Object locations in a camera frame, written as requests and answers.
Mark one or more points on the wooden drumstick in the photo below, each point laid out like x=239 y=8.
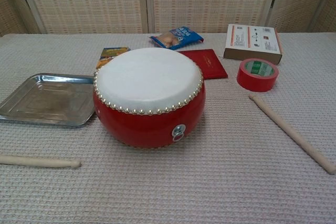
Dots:
x=39 y=161
x=288 y=132

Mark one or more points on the red drum with white skin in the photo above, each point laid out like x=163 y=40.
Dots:
x=147 y=77

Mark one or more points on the silver metal tray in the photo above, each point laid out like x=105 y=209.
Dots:
x=47 y=100

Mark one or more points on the red certificate booklet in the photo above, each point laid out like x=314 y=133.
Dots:
x=212 y=66

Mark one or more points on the blue snack packet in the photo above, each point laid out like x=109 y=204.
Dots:
x=178 y=37

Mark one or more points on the yellow and blue snack box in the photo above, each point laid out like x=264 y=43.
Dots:
x=110 y=53

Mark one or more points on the red tape roll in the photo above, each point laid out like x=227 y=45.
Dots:
x=246 y=82

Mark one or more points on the white woven tablecloth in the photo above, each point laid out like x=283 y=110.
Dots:
x=183 y=182

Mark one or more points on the white cardboard box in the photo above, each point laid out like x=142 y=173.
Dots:
x=252 y=37

